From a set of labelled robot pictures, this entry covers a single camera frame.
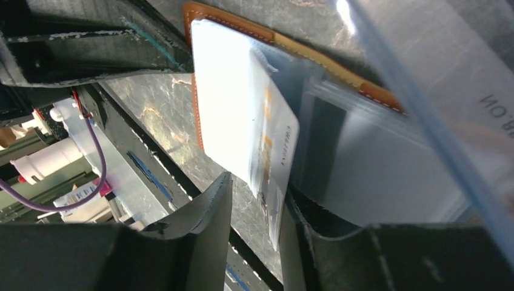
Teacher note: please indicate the clear plastic card sleeve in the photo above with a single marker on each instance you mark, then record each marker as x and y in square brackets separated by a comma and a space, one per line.
[450, 65]

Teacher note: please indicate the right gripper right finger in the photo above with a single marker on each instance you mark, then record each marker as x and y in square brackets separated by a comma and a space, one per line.
[321, 251]

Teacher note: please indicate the white VIP card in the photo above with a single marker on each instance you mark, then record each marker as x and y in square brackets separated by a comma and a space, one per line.
[275, 134]

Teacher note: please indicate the brown leather card holder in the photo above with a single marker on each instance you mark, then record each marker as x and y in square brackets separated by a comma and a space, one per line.
[222, 102]

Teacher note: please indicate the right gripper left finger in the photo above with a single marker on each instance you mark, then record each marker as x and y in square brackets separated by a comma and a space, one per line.
[186, 250]

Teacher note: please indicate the white card with magnetic stripe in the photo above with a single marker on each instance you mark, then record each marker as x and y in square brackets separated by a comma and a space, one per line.
[367, 169]

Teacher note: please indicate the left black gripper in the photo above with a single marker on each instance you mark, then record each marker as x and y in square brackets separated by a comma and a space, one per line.
[48, 46]

